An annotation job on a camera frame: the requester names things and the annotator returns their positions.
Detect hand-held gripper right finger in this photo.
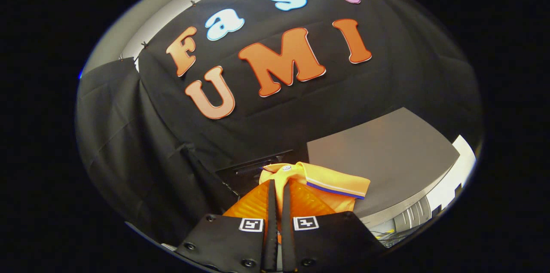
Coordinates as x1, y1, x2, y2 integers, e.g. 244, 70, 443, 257
280, 178, 388, 273

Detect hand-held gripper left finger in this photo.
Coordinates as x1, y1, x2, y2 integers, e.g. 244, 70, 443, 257
175, 179, 279, 273

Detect grey top-loading washing machine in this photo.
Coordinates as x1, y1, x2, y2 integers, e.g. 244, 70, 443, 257
215, 149, 308, 199

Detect yellow polo shirt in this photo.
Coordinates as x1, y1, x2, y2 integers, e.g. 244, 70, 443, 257
259, 161, 371, 244

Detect row of small black clips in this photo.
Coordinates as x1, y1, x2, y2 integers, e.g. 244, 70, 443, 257
118, 0, 361, 61

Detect tangled cables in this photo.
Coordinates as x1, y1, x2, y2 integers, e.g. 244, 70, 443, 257
370, 228, 408, 248

